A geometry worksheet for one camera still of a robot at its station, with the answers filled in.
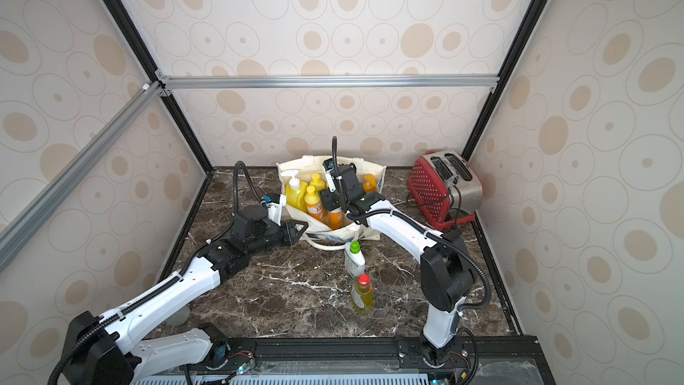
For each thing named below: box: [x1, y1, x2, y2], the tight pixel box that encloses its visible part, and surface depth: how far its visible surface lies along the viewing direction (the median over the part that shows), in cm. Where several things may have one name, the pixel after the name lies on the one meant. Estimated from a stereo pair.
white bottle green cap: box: [343, 240, 367, 278], surface depth 79 cm
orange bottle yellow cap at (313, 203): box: [304, 185, 326, 222], surface depth 87 cm
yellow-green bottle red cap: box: [350, 272, 374, 314], surface depth 72 cm
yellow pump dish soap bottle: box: [280, 170, 309, 213], surface depth 87 cm
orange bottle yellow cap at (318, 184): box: [309, 172, 326, 194], surface depth 89 cm
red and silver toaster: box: [407, 149, 483, 230], surface depth 95 cm
